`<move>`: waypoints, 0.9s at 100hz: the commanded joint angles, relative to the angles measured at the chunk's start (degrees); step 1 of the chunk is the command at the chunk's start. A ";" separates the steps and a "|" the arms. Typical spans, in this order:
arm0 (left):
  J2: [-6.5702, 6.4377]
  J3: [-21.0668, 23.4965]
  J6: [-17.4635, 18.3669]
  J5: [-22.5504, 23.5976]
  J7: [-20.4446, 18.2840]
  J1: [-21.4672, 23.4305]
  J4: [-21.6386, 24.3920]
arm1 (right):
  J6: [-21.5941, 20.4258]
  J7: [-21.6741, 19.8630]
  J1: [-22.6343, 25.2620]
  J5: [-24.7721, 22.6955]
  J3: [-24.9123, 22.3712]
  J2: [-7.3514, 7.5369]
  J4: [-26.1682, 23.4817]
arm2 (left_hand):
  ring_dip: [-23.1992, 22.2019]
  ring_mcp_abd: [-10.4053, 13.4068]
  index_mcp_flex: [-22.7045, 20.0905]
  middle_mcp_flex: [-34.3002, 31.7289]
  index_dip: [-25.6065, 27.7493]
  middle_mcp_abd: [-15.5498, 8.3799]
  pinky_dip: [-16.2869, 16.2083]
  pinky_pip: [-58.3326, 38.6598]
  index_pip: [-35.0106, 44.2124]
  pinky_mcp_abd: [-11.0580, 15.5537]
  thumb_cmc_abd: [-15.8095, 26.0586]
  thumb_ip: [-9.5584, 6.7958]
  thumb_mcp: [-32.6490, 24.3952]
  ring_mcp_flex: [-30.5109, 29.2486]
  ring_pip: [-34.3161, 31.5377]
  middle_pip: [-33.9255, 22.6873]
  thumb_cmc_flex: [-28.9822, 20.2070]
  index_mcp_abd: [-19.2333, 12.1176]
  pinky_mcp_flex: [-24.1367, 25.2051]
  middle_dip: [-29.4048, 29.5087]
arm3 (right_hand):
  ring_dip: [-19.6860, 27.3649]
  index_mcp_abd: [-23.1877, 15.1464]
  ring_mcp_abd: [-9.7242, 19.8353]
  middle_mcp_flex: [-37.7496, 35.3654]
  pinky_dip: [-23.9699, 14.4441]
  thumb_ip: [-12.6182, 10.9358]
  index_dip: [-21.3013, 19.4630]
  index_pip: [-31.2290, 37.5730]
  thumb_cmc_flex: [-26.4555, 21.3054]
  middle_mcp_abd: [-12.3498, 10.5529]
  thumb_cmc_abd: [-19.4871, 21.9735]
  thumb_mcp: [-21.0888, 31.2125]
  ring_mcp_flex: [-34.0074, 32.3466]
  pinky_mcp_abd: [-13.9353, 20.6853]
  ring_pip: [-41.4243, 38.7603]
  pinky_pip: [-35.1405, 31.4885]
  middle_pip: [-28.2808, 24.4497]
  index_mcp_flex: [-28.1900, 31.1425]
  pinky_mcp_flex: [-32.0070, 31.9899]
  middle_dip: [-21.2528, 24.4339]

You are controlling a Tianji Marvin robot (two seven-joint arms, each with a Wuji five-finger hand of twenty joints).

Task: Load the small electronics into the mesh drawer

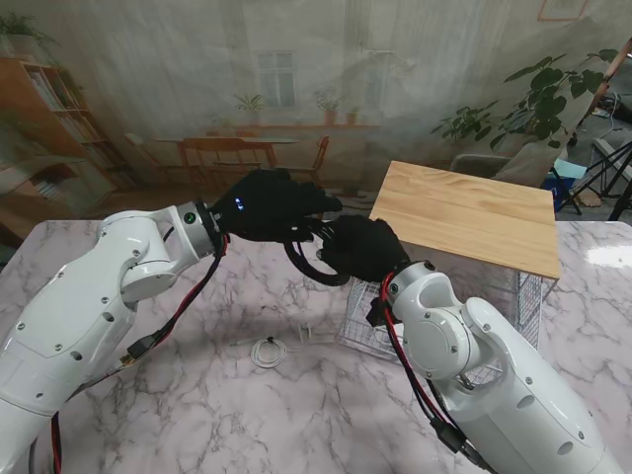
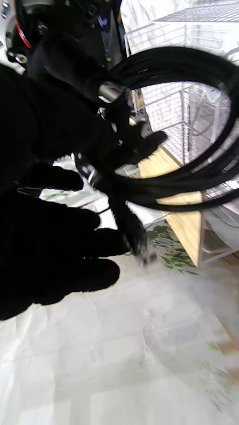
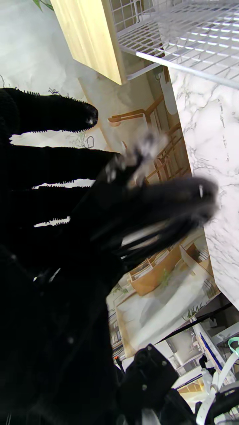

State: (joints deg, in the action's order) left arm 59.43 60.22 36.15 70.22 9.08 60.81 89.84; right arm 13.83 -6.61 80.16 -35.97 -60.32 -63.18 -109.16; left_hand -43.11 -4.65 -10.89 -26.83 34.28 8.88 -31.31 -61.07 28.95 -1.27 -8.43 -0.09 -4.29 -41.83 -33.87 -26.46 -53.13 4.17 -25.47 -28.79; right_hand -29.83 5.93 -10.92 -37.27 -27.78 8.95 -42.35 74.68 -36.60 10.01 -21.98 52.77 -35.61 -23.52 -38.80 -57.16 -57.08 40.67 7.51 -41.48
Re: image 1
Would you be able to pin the black tripod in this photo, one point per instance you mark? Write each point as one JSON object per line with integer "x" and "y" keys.
{"x": 620, "y": 200}

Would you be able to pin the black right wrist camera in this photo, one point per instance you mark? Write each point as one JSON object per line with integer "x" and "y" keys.
{"x": 375, "y": 311}

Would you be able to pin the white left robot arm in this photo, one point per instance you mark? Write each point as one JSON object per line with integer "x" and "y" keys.
{"x": 84, "y": 326}

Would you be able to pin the white mesh drawer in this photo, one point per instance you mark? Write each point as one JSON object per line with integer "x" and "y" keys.
{"x": 360, "y": 321}

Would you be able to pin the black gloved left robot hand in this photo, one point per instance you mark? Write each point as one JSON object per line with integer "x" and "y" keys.
{"x": 266, "y": 207}

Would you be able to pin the printed cafe scene backdrop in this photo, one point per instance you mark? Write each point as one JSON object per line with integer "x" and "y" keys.
{"x": 197, "y": 99}

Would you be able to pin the blue storage crate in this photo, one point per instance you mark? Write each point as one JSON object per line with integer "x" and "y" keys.
{"x": 558, "y": 187}

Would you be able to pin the person in background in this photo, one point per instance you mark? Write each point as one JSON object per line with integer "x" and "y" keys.
{"x": 612, "y": 64}

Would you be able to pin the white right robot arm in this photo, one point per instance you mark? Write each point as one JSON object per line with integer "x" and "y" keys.
{"x": 484, "y": 375}

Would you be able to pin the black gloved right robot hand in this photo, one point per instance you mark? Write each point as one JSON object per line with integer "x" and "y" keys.
{"x": 360, "y": 252}

